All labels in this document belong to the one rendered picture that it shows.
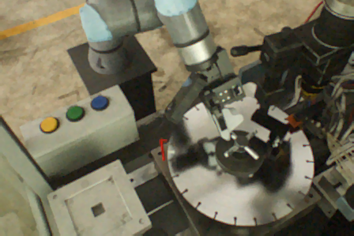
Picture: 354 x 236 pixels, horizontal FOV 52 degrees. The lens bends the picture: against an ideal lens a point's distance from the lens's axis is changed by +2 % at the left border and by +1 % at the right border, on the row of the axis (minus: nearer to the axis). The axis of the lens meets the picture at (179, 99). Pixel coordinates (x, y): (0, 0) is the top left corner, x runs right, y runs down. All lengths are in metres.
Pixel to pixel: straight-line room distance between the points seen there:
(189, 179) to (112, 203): 0.19
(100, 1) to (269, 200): 0.54
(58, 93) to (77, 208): 1.46
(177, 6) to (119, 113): 0.42
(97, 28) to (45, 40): 1.88
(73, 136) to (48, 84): 1.39
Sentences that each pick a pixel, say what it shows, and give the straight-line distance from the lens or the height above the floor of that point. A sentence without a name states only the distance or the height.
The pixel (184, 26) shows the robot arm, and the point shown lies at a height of 1.25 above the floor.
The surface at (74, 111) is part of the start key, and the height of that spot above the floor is 0.91.
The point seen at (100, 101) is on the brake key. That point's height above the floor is 0.91.
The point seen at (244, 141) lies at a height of 1.00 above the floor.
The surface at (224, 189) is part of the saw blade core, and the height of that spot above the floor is 0.95.
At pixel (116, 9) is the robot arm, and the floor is 1.23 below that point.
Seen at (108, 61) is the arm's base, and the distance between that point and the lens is 1.24.
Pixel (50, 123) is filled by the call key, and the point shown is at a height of 0.91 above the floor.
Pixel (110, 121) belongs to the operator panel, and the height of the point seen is 0.90.
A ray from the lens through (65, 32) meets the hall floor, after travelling 2.63.
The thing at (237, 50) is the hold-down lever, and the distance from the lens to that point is 0.67.
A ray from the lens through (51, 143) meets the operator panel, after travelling 0.98.
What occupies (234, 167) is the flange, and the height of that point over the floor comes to 0.96.
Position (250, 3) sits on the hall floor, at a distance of 2.74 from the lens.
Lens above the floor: 1.70
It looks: 54 degrees down
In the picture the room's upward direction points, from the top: 2 degrees counter-clockwise
